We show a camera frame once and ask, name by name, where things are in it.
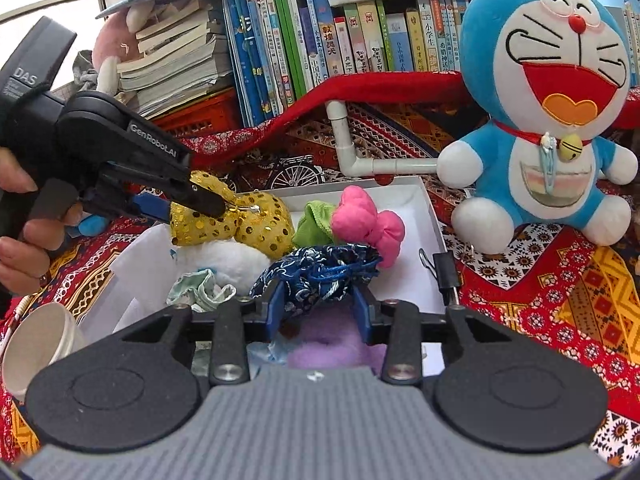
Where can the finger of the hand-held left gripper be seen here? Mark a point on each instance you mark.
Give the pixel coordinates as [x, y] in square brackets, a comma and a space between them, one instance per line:
[150, 207]
[200, 195]

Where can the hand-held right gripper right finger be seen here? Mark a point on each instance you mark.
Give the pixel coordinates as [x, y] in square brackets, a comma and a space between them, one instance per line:
[362, 320]

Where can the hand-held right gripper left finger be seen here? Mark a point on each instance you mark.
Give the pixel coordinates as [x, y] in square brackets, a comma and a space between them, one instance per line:
[275, 310]

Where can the purple fluffy plush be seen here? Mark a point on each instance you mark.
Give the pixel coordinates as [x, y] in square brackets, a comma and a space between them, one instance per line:
[325, 345]

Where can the white fluffy plush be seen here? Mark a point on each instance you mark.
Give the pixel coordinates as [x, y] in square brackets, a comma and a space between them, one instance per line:
[225, 265]

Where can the gold sequin bow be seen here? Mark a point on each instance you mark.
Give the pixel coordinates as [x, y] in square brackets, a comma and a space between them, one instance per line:
[260, 230]

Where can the pale green floral scrunchie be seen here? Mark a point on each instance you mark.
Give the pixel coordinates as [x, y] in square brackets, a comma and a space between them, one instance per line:
[200, 290]

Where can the green cloth bow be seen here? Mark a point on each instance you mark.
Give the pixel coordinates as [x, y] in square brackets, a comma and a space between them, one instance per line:
[312, 222]

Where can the pink cloth bow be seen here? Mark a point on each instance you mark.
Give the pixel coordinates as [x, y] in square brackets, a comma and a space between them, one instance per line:
[360, 220]

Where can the white box tray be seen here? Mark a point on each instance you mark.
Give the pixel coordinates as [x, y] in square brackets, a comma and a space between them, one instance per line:
[420, 220]

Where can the white paper cup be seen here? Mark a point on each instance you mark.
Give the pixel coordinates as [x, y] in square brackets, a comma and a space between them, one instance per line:
[40, 340]

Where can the person's left hand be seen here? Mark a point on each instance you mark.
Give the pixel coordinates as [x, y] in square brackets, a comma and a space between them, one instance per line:
[45, 232]

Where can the grey cloth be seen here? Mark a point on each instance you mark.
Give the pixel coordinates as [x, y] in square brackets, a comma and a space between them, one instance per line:
[86, 75]

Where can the round blue plush toy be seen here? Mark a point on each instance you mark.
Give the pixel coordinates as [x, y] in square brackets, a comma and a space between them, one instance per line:
[92, 225]

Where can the red plastic crate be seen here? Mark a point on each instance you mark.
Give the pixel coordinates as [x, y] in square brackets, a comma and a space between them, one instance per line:
[200, 115]

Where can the pink plush toy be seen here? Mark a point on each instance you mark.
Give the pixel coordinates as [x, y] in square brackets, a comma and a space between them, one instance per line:
[107, 40]

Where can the black binder clip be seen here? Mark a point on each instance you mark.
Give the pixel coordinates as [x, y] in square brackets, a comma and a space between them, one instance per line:
[445, 270]

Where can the miniature metal bicycle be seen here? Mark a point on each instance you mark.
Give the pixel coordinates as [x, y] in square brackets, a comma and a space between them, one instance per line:
[295, 177]

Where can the stack of lying books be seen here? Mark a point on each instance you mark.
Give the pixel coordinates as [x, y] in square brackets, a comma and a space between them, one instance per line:
[170, 60]

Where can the white plastic pipe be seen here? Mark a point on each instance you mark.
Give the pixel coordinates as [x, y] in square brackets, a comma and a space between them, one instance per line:
[345, 135]

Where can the row of upright books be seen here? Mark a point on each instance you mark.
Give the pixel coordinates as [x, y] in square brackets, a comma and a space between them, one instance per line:
[350, 35]

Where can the blue cat plush toy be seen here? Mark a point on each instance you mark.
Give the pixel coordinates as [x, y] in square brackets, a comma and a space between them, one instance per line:
[550, 35]

